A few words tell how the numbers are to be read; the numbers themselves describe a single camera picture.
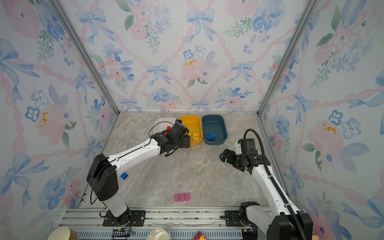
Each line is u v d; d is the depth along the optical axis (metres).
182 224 0.73
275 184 0.46
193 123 1.09
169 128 1.06
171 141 0.61
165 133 0.65
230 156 0.72
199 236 0.66
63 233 0.64
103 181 0.45
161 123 0.71
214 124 1.13
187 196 0.81
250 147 0.63
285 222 0.39
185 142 0.77
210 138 1.00
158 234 0.70
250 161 0.57
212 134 1.03
